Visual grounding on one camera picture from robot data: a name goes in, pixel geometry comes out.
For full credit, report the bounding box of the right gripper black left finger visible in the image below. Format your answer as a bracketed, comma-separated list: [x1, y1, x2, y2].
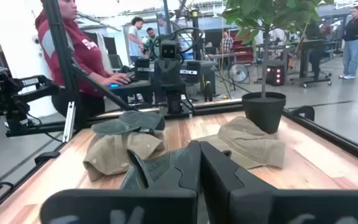
[40, 140, 201, 224]

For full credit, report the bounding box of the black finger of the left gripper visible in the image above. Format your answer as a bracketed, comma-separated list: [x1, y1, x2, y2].
[154, 59, 168, 86]
[167, 59, 182, 86]

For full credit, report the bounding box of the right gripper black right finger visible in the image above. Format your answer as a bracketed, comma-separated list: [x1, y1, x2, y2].
[200, 141, 358, 224]

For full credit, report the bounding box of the dark green cap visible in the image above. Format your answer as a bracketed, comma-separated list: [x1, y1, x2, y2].
[119, 147, 195, 190]
[91, 111, 166, 137]

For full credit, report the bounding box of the tan cap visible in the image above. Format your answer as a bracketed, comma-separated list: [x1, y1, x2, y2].
[83, 130, 167, 182]
[195, 116, 287, 170]

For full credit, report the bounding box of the person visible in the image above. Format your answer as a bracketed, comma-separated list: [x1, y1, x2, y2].
[339, 4, 358, 80]
[144, 27, 160, 58]
[35, 0, 132, 121]
[127, 17, 145, 63]
[219, 30, 234, 54]

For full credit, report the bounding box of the black monitor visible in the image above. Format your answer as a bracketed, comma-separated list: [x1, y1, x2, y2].
[103, 36, 124, 72]

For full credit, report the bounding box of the round floor fan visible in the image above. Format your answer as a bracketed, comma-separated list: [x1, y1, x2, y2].
[228, 63, 250, 84]

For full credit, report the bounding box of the red cabinet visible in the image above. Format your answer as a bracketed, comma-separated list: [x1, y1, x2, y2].
[231, 30, 255, 63]

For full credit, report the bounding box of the green plant in black pot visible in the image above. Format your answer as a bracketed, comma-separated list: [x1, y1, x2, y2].
[221, 0, 335, 134]

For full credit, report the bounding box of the black box with red lights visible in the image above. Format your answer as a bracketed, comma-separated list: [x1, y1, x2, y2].
[265, 64, 286, 87]

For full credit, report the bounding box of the black table edge clamp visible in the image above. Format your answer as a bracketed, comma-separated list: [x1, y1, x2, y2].
[290, 105, 316, 123]
[34, 151, 61, 165]

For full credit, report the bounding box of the black rolling desk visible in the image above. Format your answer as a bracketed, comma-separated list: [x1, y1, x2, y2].
[289, 39, 334, 88]

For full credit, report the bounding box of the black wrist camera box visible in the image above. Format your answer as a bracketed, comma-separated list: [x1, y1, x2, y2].
[159, 39, 180, 60]

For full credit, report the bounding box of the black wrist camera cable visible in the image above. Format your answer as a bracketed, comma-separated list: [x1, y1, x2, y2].
[150, 27, 205, 63]

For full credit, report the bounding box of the black aluminium table frame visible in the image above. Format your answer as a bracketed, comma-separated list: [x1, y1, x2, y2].
[0, 0, 358, 218]

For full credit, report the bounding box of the silver metal bracket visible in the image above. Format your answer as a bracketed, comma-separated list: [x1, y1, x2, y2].
[62, 101, 76, 143]

